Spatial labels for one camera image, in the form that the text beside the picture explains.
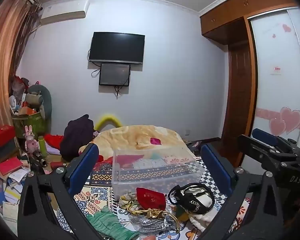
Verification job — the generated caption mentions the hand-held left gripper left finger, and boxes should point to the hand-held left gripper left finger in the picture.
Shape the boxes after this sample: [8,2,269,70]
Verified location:
[17,142,108,240]

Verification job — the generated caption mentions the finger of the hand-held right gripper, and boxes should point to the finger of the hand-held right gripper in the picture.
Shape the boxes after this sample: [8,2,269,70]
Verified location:
[237,134,298,164]
[251,128,297,147]

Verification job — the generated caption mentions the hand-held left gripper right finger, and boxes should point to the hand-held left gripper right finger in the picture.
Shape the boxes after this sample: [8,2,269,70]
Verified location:
[197,144,285,240]

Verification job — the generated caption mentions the black white drawstring bag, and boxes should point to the black white drawstring bag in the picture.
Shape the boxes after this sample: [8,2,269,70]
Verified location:
[168,182,217,215]

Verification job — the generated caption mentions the clear plastic storage box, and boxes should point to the clear plastic storage box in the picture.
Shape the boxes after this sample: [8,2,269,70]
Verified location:
[112,146,205,200]

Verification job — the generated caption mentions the red drawstring pouch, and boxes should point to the red drawstring pouch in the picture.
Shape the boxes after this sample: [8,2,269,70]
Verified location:
[136,187,167,209]

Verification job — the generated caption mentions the red patterned cloth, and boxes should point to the red patterned cloth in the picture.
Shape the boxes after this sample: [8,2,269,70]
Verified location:
[94,155,114,172]

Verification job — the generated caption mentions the red cylinder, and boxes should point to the red cylinder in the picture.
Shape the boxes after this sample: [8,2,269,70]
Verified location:
[50,161,67,170]

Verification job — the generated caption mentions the dark purple backpack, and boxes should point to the dark purple backpack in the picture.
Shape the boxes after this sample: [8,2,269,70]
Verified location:
[59,114,95,162]

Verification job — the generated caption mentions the white wardrobe door pink hearts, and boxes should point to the white wardrobe door pink hearts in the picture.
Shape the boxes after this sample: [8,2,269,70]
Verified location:
[247,5,300,150]

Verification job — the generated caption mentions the red folded cloth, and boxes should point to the red folded cloth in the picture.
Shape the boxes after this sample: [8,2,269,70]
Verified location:
[117,154,143,168]

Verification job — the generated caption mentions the black telescope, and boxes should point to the black telescope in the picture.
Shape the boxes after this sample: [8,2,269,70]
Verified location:
[31,150,48,168]

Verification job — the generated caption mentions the green bottle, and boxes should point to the green bottle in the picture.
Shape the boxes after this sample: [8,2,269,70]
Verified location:
[38,136,48,157]

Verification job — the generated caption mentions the brown wooden door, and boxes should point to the brown wooden door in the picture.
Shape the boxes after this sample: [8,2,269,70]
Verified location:
[221,17,255,168]

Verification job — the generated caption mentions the yellow foam tube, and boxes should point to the yellow foam tube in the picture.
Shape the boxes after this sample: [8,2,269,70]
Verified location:
[94,114,122,130]

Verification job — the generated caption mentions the green pleated cloth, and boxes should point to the green pleated cloth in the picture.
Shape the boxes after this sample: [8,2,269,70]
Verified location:
[86,205,140,240]

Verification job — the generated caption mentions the yellow fleece blanket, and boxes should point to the yellow fleece blanket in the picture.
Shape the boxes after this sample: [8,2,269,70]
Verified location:
[90,125,198,160]

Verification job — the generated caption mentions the dark green pouch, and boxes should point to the dark green pouch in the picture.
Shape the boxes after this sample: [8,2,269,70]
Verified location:
[176,205,190,223]

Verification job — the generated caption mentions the pink rabbit toy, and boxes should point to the pink rabbit toy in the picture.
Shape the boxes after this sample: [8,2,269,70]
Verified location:
[24,125,39,153]

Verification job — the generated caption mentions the grey white cloth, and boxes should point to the grey white cloth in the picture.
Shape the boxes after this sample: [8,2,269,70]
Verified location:
[132,158,167,171]

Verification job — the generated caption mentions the green storage bin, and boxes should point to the green storage bin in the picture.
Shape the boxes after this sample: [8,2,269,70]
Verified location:
[12,111,48,138]

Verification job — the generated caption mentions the red book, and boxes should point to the red book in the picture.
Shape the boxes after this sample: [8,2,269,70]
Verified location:
[0,158,24,175]

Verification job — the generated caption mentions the pile of papers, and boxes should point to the pile of papers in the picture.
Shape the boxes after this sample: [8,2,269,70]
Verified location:
[0,170,28,230]

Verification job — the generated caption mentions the grey plush toy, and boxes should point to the grey plush toy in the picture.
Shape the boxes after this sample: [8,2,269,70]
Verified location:
[25,84,53,130]

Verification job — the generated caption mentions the dark grey box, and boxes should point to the dark grey box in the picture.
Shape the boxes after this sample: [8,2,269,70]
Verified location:
[0,140,19,158]

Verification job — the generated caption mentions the red box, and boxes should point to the red box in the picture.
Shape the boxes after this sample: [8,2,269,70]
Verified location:
[0,125,17,148]

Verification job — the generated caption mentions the small black monitor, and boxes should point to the small black monitor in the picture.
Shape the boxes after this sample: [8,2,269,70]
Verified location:
[99,63,131,87]

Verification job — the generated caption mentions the wooden overhead cabinet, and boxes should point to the wooden overhead cabinet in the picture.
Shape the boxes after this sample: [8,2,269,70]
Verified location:
[199,0,298,45]

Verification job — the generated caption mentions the striped brown curtain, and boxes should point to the striped brown curtain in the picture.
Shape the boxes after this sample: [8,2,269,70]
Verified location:
[0,0,43,133]

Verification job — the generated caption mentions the white air conditioner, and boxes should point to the white air conditioner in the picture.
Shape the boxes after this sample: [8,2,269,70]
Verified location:
[40,0,90,27]

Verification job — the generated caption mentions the white gold drawstring pouch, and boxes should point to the white gold drawstring pouch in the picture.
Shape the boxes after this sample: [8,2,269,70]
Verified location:
[119,192,145,214]

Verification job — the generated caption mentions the black wall television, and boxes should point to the black wall television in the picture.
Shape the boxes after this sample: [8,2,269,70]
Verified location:
[89,32,145,65]

